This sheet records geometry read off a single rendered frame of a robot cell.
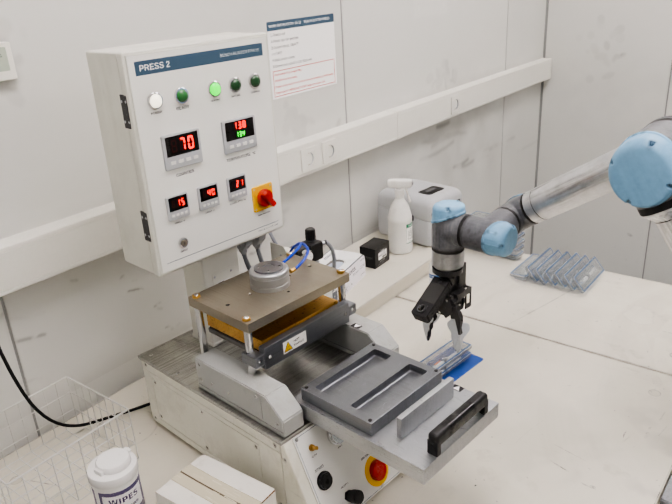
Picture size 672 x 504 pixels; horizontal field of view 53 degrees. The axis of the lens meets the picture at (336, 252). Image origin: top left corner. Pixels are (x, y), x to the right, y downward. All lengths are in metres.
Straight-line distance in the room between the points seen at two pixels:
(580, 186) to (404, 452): 0.67
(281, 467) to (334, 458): 0.10
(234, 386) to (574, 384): 0.83
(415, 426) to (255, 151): 0.64
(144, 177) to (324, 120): 0.98
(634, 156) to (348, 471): 0.75
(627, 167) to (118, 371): 1.25
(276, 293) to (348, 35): 1.13
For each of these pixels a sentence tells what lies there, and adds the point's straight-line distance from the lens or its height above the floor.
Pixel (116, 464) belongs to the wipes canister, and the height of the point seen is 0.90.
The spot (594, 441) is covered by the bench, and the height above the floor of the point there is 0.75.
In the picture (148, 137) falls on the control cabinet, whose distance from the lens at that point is 1.26.
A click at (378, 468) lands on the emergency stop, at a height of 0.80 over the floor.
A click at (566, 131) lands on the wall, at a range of 3.67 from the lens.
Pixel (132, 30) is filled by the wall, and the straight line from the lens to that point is 1.65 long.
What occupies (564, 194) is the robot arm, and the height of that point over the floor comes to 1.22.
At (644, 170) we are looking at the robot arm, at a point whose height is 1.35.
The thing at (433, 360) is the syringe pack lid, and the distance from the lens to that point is 1.66.
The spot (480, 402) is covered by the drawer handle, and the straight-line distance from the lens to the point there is 1.16.
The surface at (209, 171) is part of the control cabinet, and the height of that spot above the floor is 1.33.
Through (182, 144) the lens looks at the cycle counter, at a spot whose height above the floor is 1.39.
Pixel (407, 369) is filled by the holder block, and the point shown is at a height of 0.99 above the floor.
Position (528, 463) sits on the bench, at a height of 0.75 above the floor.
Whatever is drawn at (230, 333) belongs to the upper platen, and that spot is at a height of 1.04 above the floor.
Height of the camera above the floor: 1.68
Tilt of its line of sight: 23 degrees down
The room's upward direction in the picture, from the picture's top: 3 degrees counter-clockwise
